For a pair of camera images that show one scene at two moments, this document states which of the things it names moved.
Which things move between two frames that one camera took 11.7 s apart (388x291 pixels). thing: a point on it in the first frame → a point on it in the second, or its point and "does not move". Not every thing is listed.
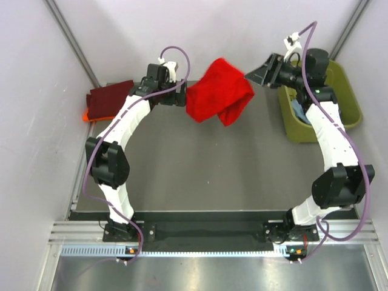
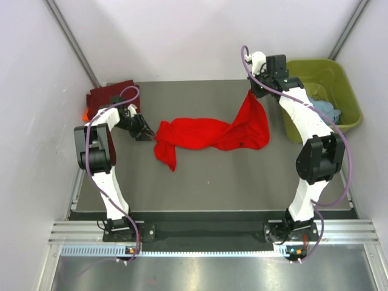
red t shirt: [224, 90] → [250, 130]
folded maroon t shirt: [105, 102] does not move
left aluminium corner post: [61, 22] does not move
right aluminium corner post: [348, 30] does not move
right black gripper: [271, 70] → [259, 94]
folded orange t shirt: [85, 117] does not move
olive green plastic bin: [341, 86] does not move
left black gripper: [177, 99] → [142, 124]
